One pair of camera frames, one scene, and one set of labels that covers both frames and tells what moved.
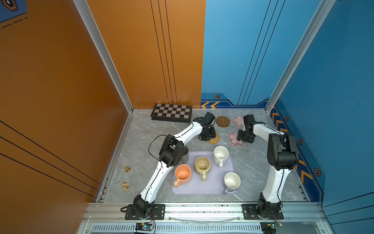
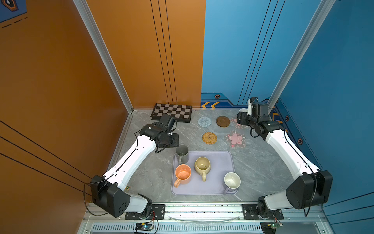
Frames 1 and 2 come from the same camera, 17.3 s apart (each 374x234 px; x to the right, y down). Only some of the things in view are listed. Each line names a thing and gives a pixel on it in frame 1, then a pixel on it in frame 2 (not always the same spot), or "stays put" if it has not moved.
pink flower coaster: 232,137 stays put
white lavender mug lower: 232,182 stays put
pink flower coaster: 238,120 stays put
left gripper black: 213,135 -> 176,142
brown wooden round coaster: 222,121 stays put
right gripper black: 240,137 -> 241,118
